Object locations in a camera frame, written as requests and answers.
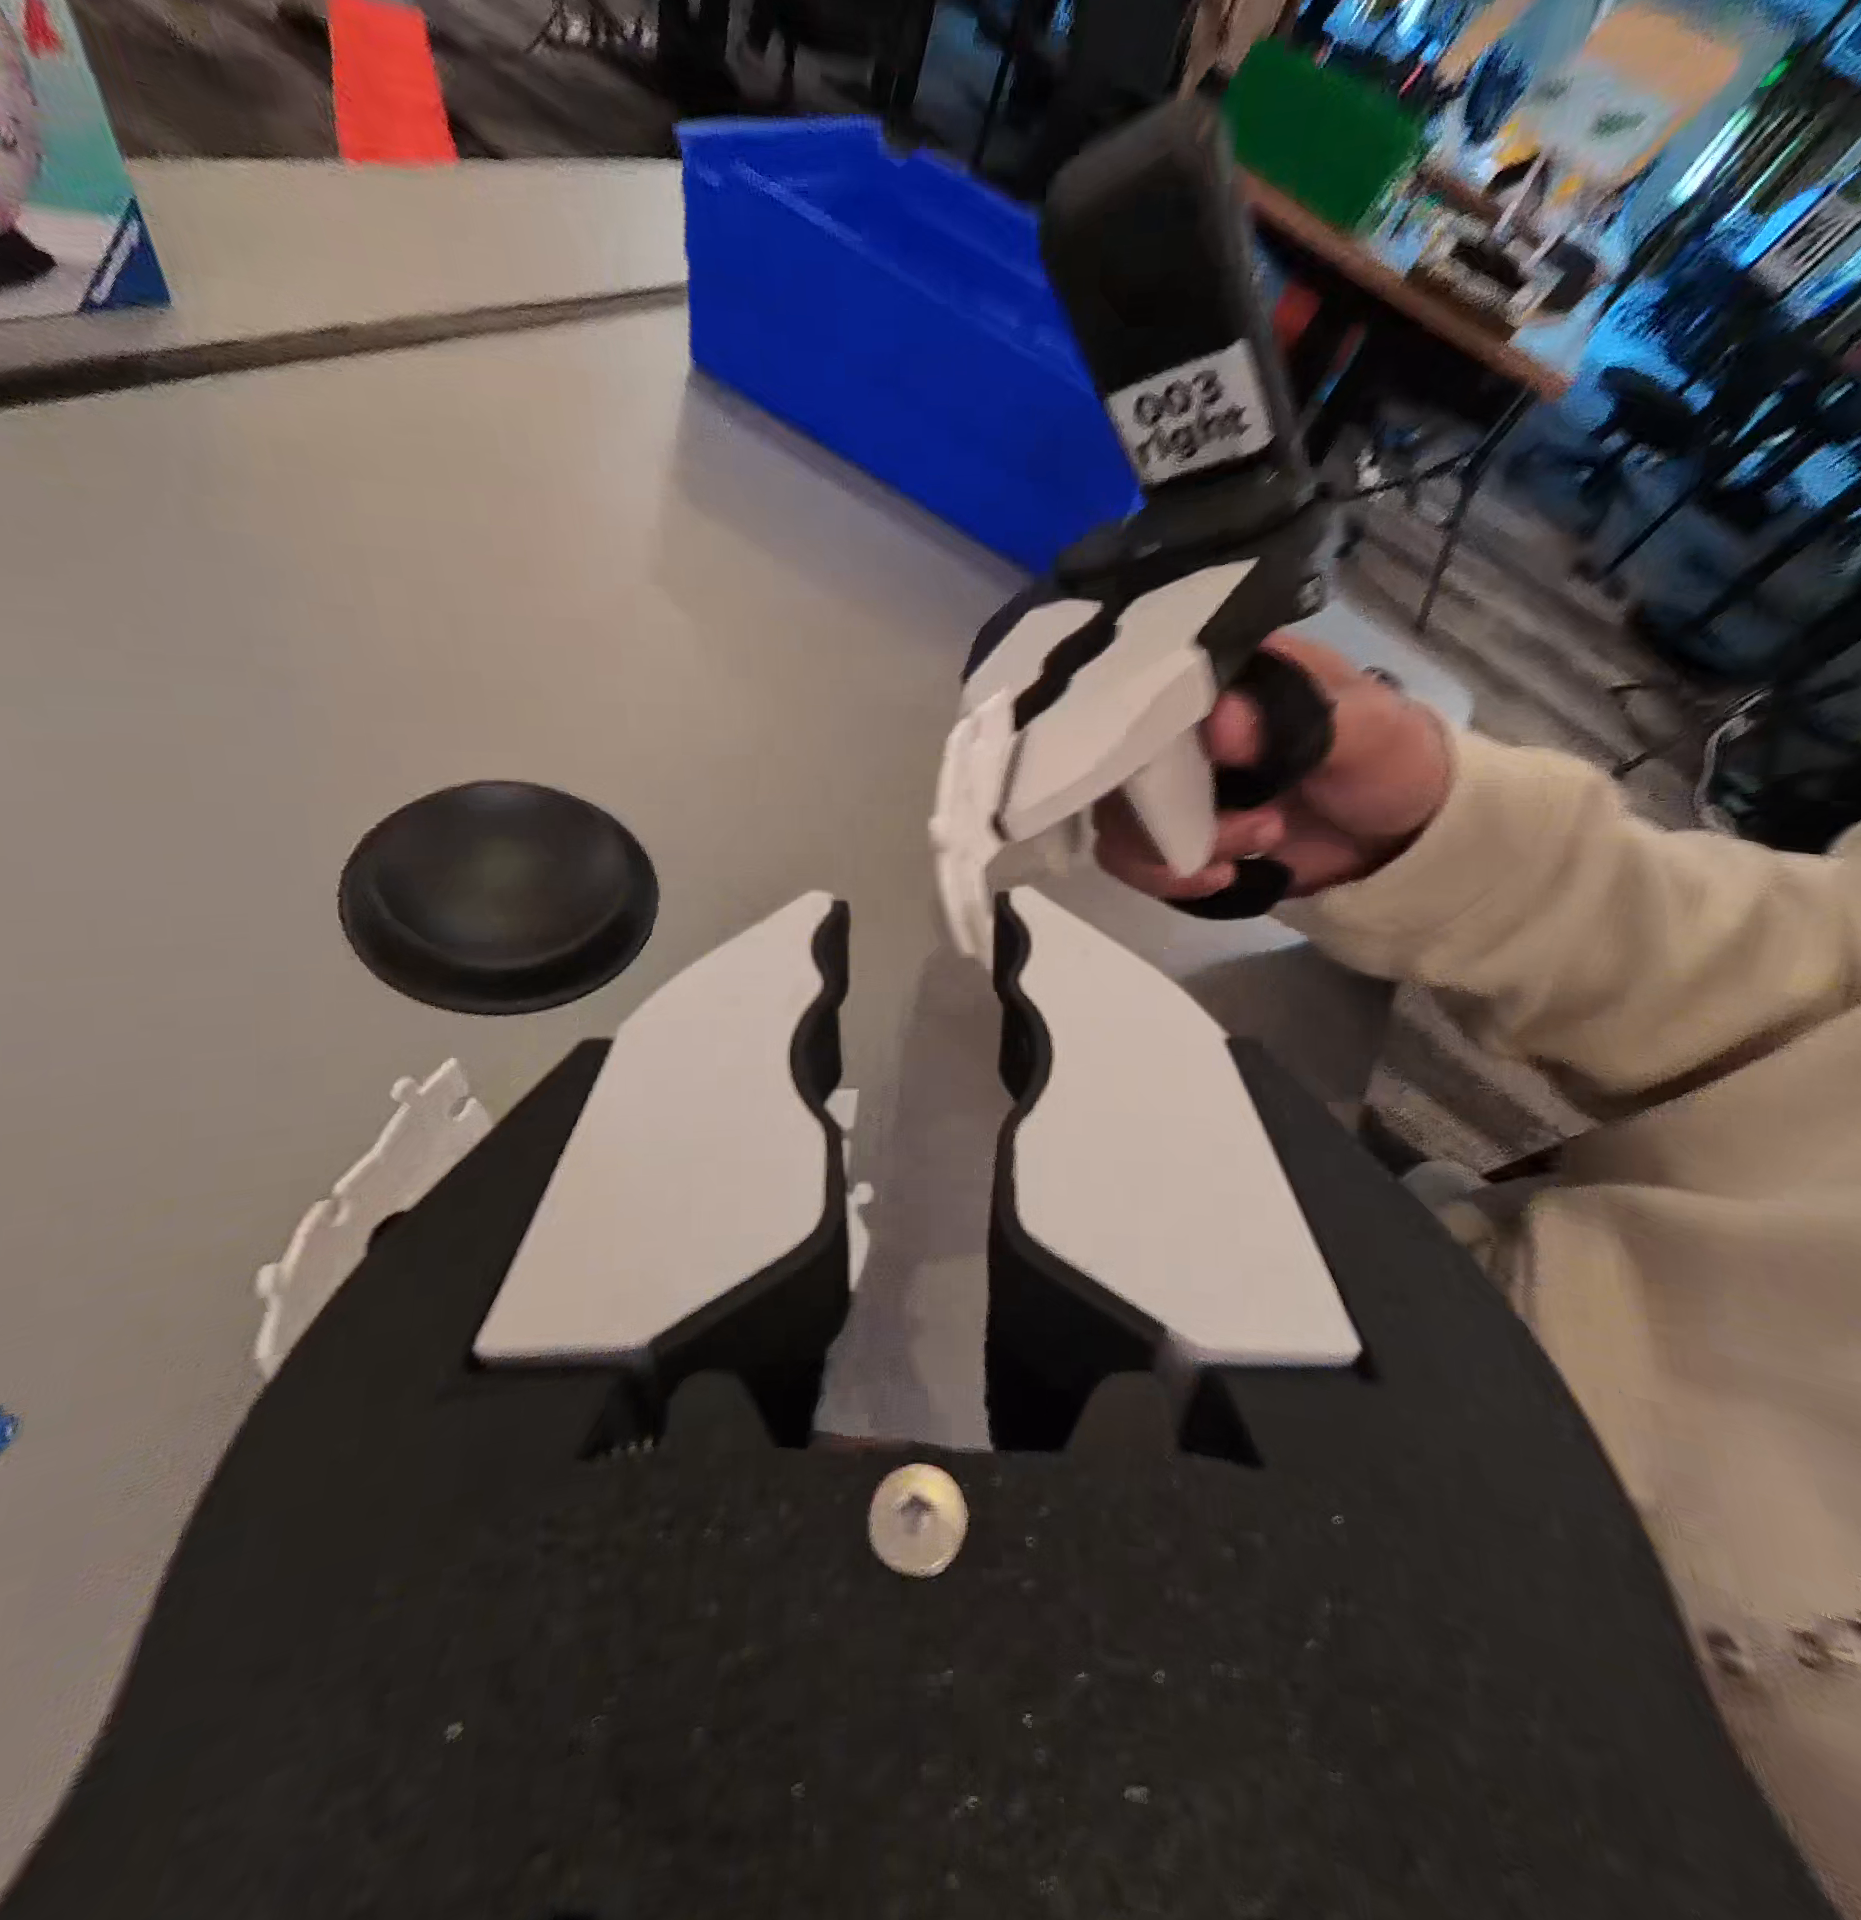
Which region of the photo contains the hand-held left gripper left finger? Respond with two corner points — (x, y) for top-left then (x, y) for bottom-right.
(473, 888), (857, 1450)

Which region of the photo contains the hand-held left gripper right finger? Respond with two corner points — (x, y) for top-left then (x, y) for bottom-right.
(985, 886), (1367, 1454)

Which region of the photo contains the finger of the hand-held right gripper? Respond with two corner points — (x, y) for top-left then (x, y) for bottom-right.
(997, 557), (1267, 844)
(960, 597), (1124, 735)

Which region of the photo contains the white-backed puzzle section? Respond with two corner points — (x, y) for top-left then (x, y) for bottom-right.
(928, 693), (1090, 962)

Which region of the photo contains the colourful puzzle ball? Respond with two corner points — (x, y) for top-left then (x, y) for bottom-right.
(255, 1058), (879, 1378)

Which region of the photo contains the blue plastic bin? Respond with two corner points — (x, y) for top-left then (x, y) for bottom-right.
(676, 118), (1149, 574)

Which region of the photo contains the black ball stand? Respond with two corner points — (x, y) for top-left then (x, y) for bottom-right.
(338, 781), (663, 1017)

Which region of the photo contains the person's right forearm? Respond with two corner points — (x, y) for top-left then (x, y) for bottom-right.
(1276, 720), (1861, 1102)

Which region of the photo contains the teal puzzle picture box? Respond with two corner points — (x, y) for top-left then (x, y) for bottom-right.
(0, 0), (172, 327)

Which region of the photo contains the person's right hand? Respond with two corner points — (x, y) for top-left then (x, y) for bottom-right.
(1094, 637), (1459, 900)

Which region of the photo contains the green plastic bin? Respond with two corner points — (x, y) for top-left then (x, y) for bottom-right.
(1221, 35), (1427, 234)

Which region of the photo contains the wooden background table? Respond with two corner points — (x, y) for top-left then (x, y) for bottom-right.
(1245, 164), (1578, 631)

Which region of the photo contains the person's cream sweatshirt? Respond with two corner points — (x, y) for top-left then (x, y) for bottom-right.
(1411, 1033), (1861, 1920)

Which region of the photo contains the orange traffic cone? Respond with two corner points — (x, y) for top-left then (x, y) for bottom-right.
(329, 0), (460, 164)

